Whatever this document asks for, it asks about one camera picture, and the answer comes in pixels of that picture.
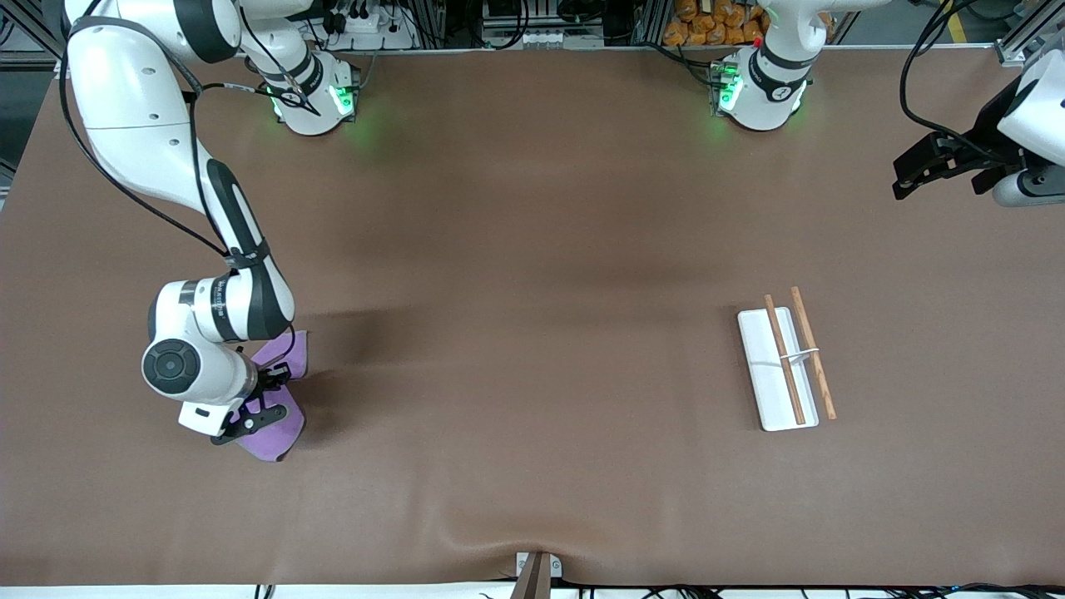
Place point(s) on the aluminium frame profile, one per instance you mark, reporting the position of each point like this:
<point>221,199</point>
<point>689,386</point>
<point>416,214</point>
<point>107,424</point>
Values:
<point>33,33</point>
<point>1027,37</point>

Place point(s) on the white rack rod bracket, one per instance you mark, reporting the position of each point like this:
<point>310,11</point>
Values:
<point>799,354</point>

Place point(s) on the white terminal block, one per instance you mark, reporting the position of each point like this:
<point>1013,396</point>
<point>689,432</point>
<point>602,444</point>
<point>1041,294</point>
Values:
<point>541,38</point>

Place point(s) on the white towel rack base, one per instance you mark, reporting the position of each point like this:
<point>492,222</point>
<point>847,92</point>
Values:
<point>761,366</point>

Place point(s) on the brown table cover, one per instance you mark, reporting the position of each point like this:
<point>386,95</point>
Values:
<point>499,374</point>

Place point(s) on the orange packets pile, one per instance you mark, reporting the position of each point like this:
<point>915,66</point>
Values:
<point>707,25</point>

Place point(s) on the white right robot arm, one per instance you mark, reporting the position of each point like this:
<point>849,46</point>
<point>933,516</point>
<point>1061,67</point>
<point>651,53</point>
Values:
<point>133,100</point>

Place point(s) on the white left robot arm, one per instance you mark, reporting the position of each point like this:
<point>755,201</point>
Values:
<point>770,104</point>

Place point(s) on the purple microfibre towel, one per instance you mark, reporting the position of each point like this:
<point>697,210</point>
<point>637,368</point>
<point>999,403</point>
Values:
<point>279,441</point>

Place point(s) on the metal table clamp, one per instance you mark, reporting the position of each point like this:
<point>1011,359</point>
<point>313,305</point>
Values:
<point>532,578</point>

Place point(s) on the wooden rack rod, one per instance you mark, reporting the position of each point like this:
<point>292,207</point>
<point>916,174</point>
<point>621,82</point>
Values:
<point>824,387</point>
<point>776,329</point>

